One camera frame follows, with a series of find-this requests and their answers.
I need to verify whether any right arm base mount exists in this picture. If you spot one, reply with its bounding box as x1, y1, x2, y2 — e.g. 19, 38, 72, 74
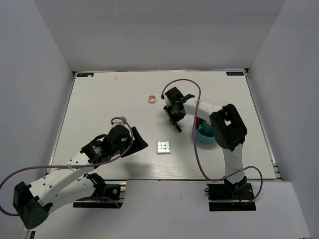
204, 183, 256, 212

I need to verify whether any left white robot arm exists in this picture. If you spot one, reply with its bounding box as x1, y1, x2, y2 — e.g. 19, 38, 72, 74
13, 124, 148, 230

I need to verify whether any red lip gloss tube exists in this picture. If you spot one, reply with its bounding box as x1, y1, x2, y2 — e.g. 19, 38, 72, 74
195, 118, 201, 129

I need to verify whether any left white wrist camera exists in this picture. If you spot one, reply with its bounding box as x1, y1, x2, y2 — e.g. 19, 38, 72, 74
110, 116, 127, 127

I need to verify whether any teal round organizer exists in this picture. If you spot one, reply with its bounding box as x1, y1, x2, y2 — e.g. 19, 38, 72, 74
192, 117, 215, 144

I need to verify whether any purple cable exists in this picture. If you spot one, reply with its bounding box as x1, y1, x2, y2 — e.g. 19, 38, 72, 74
0, 117, 134, 216
160, 79, 264, 205

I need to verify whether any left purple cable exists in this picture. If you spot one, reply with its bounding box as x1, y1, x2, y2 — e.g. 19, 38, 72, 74
0, 117, 134, 216

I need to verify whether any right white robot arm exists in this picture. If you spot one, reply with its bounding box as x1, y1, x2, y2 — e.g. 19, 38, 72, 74
161, 87, 247, 199

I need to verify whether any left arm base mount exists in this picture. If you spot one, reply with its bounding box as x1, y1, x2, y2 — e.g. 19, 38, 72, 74
73, 181, 127, 209

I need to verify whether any clear eyeshadow palette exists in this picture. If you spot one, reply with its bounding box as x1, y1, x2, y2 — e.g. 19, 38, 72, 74
156, 141, 170, 155

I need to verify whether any black squeeze tube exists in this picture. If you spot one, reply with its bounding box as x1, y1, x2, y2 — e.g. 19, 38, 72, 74
174, 123, 182, 132

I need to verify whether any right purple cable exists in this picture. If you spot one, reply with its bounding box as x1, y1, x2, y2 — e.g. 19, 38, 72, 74
160, 79, 264, 205

